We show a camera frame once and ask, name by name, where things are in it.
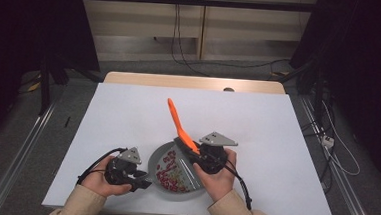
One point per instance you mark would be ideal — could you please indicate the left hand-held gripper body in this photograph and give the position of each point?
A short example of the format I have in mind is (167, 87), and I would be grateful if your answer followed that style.
(121, 170)

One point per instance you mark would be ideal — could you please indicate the person's left hand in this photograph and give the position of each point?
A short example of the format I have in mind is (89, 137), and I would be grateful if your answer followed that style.
(98, 182)

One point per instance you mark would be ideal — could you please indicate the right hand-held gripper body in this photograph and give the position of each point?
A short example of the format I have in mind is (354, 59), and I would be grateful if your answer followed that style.
(214, 155)

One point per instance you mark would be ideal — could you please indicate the aluminium floor rail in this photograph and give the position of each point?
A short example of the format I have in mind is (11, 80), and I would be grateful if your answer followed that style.
(18, 163)
(347, 190)

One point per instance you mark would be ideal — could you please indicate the black horizontal frame bar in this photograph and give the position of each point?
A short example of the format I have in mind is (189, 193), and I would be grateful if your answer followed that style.
(198, 1)

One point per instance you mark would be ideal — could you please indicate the small red debris pieces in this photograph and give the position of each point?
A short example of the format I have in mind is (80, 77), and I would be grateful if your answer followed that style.
(177, 177)

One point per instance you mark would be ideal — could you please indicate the person's right hand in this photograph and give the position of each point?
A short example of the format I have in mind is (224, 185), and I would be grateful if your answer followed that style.
(219, 184)

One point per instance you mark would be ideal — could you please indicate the orange brush with grey bristles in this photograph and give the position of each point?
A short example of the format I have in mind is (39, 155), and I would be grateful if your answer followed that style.
(177, 120)

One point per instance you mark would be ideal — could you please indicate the white power adapter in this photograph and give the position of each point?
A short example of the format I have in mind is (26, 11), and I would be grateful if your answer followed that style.
(327, 141)

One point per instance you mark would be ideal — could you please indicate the wooden table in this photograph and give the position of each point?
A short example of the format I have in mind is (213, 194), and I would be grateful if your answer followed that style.
(193, 82)

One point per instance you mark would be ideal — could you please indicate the black curtain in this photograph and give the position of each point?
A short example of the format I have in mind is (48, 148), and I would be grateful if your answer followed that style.
(23, 27)
(365, 48)

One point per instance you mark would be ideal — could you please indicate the small black floor object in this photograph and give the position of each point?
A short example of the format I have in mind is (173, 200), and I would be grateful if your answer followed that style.
(67, 121)

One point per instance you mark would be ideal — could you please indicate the black metal stand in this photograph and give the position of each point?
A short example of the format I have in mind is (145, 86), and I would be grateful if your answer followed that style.
(316, 88)
(45, 88)

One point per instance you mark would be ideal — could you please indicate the grey dustpan with orange lip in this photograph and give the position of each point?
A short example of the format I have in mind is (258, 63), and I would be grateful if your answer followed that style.
(162, 152)

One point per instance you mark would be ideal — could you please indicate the small grey round object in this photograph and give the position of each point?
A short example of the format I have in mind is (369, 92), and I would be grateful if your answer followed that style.
(229, 89)

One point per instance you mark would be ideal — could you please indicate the white table sheet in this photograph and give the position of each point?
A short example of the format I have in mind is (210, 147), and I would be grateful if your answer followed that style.
(261, 125)

